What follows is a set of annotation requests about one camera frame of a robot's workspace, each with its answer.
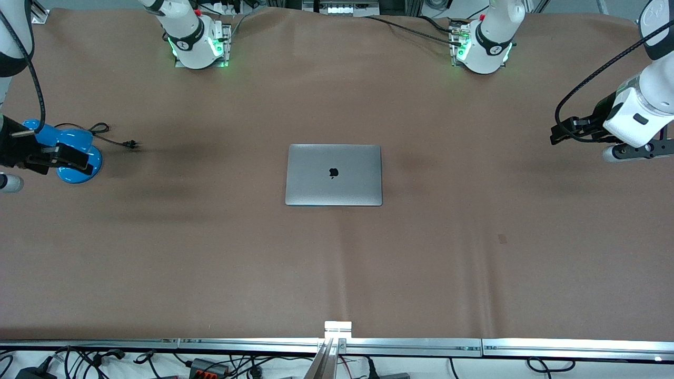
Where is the silver laptop with apple logo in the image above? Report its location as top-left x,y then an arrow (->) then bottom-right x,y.
285,144 -> 383,207

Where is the blue desk lamp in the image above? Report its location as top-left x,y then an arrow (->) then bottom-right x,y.
21,119 -> 104,184

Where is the brown table mat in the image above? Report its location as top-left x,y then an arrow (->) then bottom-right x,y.
0,6 -> 674,342

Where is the black power adapter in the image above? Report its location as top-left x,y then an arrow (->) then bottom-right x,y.
15,358 -> 57,379

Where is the grey connector box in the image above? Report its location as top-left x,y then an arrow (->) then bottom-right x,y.
189,358 -> 231,377

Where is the silver equipment box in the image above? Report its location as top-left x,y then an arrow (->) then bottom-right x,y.
302,0 -> 381,16

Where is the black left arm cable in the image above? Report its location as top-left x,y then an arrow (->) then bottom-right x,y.
554,21 -> 674,144

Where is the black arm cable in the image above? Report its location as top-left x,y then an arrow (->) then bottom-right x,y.
0,8 -> 47,138
554,21 -> 674,144

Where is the black lamp cord with plug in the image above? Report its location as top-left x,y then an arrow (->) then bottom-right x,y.
55,123 -> 140,151

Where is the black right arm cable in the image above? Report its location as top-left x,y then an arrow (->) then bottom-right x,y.
0,8 -> 47,138

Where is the left arm silver base plate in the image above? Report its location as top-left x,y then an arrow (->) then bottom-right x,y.
449,18 -> 514,68

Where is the aluminium table edge rail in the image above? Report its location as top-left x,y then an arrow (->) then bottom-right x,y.
178,337 -> 483,358
0,338 -> 180,351
482,338 -> 674,362

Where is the black braided table cable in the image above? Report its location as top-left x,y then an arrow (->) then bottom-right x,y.
363,15 -> 467,45

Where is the right arm silver base plate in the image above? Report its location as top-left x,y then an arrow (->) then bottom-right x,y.
174,24 -> 232,69

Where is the black looped floor cable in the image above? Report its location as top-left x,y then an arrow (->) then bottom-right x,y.
527,357 -> 577,375

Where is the aluminium camera mast profile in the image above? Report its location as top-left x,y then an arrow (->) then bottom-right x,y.
303,321 -> 352,379

